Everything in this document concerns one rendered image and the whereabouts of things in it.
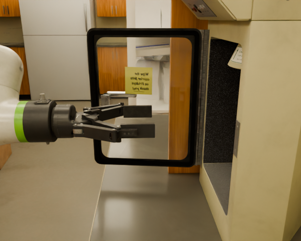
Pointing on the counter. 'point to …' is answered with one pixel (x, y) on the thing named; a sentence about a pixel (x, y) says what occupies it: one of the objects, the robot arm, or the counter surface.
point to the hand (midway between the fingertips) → (148, 120)
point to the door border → (190, 88)
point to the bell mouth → (236, 58)
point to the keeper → (236, 138)
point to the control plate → (199, 9)
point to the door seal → (192, 93)
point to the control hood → (228, 9)
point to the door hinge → (202, 95)
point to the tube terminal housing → (268, 124)
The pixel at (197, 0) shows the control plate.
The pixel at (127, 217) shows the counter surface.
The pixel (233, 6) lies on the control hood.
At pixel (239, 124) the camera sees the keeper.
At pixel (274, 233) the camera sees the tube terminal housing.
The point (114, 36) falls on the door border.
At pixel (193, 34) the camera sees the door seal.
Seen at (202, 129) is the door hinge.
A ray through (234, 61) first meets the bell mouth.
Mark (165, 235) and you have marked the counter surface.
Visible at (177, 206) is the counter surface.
